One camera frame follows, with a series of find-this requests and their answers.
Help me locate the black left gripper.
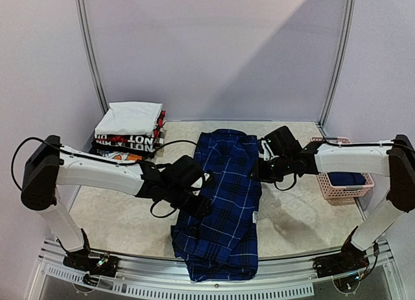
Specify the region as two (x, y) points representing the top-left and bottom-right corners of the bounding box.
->
(165, 185), (213, 220)

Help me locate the blue plaid flannel shirt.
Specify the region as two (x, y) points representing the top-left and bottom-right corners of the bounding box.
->
(171, 129), (262, 282)

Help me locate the dark blue garment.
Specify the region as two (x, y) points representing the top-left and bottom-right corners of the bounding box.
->
(327, 172), (366, 186)

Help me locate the pink plastic laundry basket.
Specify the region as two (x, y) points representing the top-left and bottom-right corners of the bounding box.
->
(310, 136), (375, 205)

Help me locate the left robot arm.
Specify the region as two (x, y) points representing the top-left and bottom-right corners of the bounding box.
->
(15, 135), (212, 270)

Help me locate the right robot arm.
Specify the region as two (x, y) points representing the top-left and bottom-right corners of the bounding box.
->
(250, 126), (414, 277)

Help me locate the red black plaid shirt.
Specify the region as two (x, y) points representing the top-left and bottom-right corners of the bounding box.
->
(153, 110), (166, 147)

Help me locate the black shirt with white letters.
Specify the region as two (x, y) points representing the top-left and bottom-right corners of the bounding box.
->
(91, 135), (164, 157)

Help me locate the orange white printed shirt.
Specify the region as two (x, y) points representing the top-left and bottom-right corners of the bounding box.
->
(101, 151), (143, 161)

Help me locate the white folded t-shirt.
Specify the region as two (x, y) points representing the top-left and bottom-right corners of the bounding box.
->
(95, 102), (163, 135)

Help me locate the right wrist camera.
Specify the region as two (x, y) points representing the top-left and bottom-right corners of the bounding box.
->
(259, 139), (276, 161)

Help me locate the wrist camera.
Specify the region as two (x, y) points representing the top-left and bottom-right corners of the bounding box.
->
(191, 172), (212, 196)
(259, 139), (276, 161)

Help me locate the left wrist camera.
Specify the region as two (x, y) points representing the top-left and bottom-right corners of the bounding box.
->
(191, 172), (212, 196)

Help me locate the aluminium front rail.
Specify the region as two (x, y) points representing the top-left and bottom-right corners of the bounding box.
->
(28, 240), (406, 299)

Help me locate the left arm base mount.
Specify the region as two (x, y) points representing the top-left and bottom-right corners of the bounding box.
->
(63, 240), (120, 287)

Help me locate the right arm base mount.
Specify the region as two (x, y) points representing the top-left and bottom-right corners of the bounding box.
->
(313, 237), (379, 288)

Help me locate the right aluminium frame post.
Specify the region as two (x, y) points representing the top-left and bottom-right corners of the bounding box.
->
(317, 0), (355, 130)

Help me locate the aluminium frame post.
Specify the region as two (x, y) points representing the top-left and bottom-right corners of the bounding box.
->
(75, 0), (109, 114)
(317, 0), (355, 130)

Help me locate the left aluminium frame post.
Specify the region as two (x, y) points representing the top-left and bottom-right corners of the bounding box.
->
(75, 0), (109, 114)

